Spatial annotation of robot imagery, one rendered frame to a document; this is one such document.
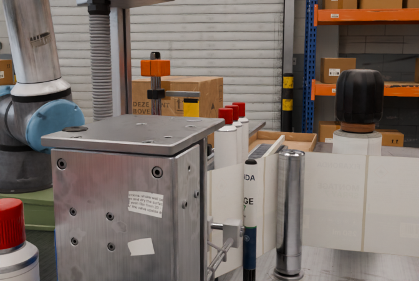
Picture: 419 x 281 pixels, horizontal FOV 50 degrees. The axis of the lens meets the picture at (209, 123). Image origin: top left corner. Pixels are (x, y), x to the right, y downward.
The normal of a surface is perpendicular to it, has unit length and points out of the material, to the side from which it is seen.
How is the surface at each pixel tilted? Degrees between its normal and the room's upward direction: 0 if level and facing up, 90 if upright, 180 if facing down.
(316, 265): 0
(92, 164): 90
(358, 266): 0
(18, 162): 76
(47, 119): 101
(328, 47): 90
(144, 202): 90
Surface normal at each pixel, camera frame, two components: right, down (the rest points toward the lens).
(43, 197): 0.04, -0.98
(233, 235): -0.31, 0.15
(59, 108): 0.69, 0.30
